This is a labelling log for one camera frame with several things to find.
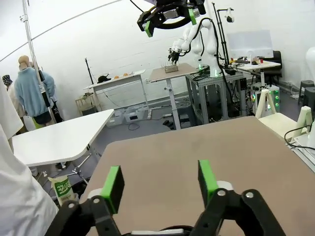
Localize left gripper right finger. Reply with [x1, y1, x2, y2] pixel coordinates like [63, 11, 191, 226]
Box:
[189, 159, 287, 236]

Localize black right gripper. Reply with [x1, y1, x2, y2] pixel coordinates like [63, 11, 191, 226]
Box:
[136, 0, 206, 38]

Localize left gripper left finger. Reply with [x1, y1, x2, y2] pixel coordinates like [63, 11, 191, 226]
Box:
[45, 165, 125, 236]

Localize light stand base legs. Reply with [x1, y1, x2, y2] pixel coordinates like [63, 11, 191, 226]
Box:
[56, 145, 102, 185]

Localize metal rack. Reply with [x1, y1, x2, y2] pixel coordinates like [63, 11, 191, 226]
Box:
[161, 62, 179, 74]

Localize brown top desk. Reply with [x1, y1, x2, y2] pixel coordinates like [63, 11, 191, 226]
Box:
[148, 62, 199, 130]

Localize white bag with green print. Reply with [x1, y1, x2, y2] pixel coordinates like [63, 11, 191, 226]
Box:
[47, 176, 75, 207]

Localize black tripod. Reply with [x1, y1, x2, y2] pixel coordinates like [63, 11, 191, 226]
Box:
[211, 1, 235, 74]

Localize clear plastic bin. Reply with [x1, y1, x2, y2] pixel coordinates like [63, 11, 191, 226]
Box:
[107, 108, 126, 127]
[124, 105, 151, 123]

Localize white folding table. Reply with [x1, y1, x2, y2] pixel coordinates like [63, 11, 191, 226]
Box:
[83, 69, 151, 118]

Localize frosted panel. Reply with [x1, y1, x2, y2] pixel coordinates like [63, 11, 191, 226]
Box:
[225, 29, 274, 59]

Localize person in white t-shirt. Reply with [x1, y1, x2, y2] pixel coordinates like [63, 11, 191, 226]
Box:
[0, 78, 60, 236]

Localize thin black stand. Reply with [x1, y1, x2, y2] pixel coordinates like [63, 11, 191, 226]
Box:
[84, 57, 95, 86]

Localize white wooden bench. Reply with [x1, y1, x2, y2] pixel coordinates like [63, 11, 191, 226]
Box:
[258, 105, 315, 148]

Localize computer with coloured lights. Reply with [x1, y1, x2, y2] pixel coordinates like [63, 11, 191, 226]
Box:
[250, 85, 281, 116]

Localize white desk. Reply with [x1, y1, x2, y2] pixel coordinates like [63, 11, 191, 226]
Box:
[231, 58, 282, 86]

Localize black chair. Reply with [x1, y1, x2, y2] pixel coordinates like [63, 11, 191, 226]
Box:
[272, 50, 283, 80]

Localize mannequin with blue sweater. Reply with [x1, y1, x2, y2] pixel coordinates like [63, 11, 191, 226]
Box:
[14, 55, 57, 126]

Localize grey plastic stool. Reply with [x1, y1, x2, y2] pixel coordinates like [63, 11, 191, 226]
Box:
[304, 87, 315, 106]
[298, 80, 315, 99]

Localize light stand pole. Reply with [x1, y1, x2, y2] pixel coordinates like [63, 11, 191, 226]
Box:
[19, 0, 57, 123]

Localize mannequin with bucket hat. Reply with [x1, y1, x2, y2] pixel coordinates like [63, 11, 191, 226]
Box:
[1, 74, 27, 123]

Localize white camera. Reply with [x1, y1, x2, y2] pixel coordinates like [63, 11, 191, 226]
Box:
[224, 8, 235, 23]

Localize aluminium frame stand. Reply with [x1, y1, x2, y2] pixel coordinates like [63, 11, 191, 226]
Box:
[186, 72, 248, 125]

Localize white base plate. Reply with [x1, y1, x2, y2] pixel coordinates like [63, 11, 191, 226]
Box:
[292, 134, 315, 173]

